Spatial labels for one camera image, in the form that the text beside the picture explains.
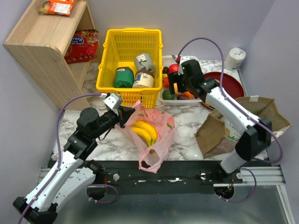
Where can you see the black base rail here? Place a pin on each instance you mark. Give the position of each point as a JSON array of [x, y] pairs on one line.
[[173, 177]]

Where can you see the red snack bag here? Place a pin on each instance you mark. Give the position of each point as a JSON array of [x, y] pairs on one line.
[[83, 47]]

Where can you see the orange snack packet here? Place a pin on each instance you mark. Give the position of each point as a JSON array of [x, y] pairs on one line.
[[58, 7]]

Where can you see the pink peach plastic bag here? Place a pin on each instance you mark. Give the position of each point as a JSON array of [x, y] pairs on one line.
[[151, 158]]

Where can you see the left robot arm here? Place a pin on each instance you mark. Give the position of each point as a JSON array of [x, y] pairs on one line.
[[42, 205]]

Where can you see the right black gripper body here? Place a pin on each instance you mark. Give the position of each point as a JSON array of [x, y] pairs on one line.
[[174, 81]]

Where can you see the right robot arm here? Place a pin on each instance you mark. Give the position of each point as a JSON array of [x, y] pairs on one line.
[[255, 132]]

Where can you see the brown paper grocery bag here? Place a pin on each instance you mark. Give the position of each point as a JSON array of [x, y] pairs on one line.
[[211, 136]]

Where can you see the white plastic fruit basket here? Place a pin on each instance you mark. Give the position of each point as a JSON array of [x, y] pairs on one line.
[[167, 61]]

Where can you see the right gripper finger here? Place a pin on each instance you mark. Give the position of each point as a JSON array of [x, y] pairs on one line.
[[173, 78], [181, 84]]

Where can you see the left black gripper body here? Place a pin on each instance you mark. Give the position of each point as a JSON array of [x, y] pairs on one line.
[[120, 117]]

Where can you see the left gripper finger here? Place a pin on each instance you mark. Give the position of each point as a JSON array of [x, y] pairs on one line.
[[123, 118], [127, 111]]

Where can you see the dark purple plum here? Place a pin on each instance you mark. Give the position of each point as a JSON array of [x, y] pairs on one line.
[[182, 97]]

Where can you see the green white chips bag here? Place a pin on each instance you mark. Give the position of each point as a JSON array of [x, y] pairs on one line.
[[231, 133]]

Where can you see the green avocado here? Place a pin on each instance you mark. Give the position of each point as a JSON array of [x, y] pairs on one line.
[[166, 95]]

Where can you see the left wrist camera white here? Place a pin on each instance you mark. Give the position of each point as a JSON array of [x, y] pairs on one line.
[[112, 102]]

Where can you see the red round plate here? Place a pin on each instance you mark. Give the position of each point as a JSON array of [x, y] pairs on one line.
[[230, 84]]

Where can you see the grey wrapped package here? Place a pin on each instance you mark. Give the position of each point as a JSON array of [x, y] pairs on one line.
[[144, 62]]

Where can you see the toilet paper roll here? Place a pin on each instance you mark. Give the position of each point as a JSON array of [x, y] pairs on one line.
[[234, 59]]

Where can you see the yellow plastic basket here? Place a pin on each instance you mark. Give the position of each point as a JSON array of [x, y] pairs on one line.
[[120, 48]]

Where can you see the banana bunch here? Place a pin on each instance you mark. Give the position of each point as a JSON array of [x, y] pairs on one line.
[[146, 131]]

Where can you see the red strawberry fruit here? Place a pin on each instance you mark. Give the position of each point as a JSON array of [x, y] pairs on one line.
[[166, 82]]

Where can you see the green wrapped package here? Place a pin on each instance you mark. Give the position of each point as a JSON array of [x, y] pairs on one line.
[[124, 77]]

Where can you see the red apple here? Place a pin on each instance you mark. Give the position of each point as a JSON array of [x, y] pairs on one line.
[[173, 68]]

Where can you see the orange fruit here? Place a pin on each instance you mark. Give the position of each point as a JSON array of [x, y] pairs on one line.
[[188, 95]]

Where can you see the wooden shelf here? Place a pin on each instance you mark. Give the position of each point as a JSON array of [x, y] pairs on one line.
[[39, 43]]

